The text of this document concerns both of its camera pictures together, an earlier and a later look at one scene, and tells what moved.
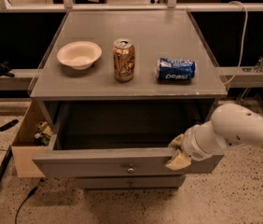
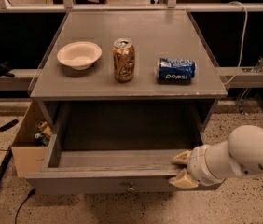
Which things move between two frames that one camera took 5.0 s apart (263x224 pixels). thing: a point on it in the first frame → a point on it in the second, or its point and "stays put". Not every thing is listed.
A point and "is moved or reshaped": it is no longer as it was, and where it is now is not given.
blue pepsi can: [175, 69] stays put
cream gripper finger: [177, 141] → [182, 158]
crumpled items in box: [45, 133] stays put
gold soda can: [123, 53] stays put
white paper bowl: [80, 54] stays put
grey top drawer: [120, 140] is moved or reshaped
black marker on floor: [7, 125] stays put
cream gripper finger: [179, 161] → [184, 180]
